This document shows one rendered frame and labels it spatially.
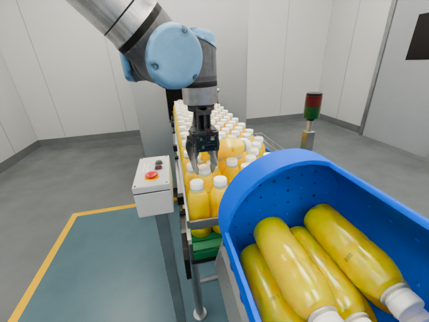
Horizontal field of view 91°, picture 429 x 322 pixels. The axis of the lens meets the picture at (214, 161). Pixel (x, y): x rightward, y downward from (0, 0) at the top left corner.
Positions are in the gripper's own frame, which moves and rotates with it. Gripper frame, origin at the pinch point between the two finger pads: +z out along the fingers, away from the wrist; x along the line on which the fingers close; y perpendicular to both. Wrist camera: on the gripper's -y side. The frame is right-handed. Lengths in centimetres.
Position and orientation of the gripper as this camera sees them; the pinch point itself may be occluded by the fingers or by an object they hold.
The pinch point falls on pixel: (203, 168)
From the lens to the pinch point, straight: 66.4
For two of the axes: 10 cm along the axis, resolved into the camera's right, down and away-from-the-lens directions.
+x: 9.8, -1.2, 1.7
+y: 2.0, 4.1, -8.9
